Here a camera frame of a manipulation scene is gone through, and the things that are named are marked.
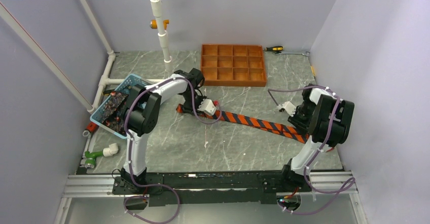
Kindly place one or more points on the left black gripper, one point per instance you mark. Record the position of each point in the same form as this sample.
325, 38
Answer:
187, 108

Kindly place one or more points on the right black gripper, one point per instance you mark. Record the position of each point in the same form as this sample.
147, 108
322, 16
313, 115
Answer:
303, 125

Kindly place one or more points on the orange navy striped tie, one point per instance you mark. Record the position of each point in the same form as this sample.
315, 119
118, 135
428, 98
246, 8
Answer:
276, 128

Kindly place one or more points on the brown compartment tray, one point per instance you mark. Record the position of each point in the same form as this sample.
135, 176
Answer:
233, 65

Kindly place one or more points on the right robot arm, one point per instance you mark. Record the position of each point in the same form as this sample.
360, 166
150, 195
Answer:
325, 118

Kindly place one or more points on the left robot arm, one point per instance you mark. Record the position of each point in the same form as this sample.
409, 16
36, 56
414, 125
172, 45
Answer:
142, 113

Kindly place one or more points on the dark patterned ties pile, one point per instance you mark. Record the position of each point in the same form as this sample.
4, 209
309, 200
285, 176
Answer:
113, 115

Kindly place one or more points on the silver wrench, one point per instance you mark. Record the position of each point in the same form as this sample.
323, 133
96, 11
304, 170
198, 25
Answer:
303, 53

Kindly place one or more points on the orange black screwdriver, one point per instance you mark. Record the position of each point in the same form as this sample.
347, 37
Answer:
275, 49

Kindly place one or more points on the blue plastic basket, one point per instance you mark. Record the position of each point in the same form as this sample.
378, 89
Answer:
126, 87

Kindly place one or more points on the white pvc pipe stand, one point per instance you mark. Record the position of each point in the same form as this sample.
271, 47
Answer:
162, 34

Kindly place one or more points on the green white pipe fitting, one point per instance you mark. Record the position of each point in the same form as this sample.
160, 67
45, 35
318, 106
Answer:
90, 157

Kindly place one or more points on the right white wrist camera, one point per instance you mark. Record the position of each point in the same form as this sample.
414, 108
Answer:
287, 107

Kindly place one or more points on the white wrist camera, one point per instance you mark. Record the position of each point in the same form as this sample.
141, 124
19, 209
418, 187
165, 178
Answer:
208, 107
287, 107

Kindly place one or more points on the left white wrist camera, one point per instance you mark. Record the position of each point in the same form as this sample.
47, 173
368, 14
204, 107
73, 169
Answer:
208, 107

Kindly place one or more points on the white diagonal wall pipe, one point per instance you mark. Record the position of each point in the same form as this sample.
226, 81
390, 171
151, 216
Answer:
16, 26

